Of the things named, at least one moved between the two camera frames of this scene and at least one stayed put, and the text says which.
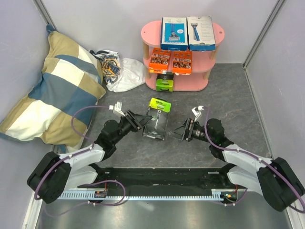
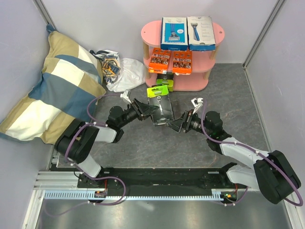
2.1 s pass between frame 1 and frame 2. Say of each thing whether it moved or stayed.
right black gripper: moved
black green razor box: moved
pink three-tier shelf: stayed
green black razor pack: stayed
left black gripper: moved
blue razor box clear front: stayed
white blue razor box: stayed
